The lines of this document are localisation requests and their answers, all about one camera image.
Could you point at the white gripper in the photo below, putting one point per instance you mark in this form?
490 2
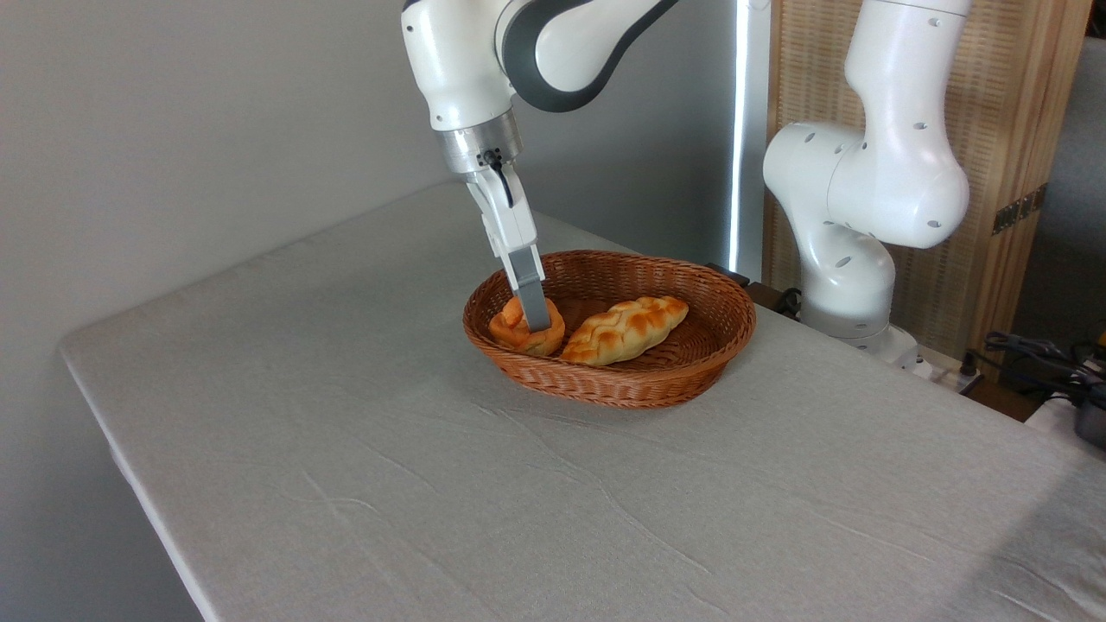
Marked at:
510 225

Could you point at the round orange bread roll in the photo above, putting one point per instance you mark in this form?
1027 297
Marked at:
510 333

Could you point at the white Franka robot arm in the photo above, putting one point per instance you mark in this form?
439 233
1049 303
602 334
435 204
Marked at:
458 69

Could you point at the braided golden bread loaf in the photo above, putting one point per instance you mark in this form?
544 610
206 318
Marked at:
622 330

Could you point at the brown wicker basket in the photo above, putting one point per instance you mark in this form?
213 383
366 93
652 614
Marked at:
605 384

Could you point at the grey tablecloth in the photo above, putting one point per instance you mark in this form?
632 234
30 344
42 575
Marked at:
518 501

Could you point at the black table clamp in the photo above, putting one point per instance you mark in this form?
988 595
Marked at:
765 295

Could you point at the dark metal screen hinge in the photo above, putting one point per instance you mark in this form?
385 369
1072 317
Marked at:
1020 210

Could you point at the white vertical post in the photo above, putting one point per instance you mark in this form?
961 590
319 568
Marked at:
753 130

